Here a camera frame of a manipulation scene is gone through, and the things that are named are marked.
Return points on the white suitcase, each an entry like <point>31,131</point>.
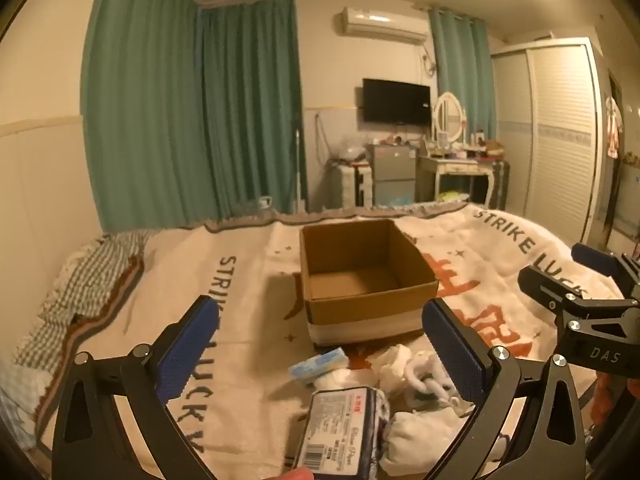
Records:
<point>350,185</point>

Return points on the hanging pink white garment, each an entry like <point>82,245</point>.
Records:
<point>613,127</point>

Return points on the large blue tissue pack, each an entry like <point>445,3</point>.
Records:
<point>335,430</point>

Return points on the green corner curtain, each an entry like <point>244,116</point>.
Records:
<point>250,110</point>

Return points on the white dressing table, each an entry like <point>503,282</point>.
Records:
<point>452,167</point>

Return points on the white oval mirror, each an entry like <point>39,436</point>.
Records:
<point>448,117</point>

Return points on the grey checkered pillow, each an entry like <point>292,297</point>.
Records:
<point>85,285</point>

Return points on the white and green sock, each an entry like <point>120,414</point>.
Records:
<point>430,380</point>

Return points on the white sliding door wardrobe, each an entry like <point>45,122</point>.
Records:
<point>555,135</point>

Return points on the dark suitcase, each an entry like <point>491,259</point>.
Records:
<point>500,185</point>

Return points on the brown cardboard box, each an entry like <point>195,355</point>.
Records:
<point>360,285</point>

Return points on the wide green curtain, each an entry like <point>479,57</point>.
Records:
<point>140,110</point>

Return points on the black wall television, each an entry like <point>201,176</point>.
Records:
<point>396,102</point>

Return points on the grey mini fridge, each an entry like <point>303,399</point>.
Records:
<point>392,175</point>

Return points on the white air conditioner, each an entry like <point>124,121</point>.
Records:
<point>382,25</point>

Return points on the white mop pole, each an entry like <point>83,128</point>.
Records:
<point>300,175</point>

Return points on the large white cloth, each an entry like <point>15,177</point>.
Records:
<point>425,435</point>

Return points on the narrow green curtain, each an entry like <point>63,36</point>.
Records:
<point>462,75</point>

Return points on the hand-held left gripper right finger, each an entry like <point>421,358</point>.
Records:
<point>455,355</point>

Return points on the white printed blanket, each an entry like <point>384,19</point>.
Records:
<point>245,320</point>

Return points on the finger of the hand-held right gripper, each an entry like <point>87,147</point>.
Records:
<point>547,285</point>
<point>597,259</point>

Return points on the small white cloth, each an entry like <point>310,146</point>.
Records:
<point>337,379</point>

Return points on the clear plastic bag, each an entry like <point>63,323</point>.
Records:
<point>352,152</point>

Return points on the small blue tissue pack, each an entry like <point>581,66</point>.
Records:
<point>320,364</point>

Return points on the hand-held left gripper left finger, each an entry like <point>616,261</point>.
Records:
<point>187,355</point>

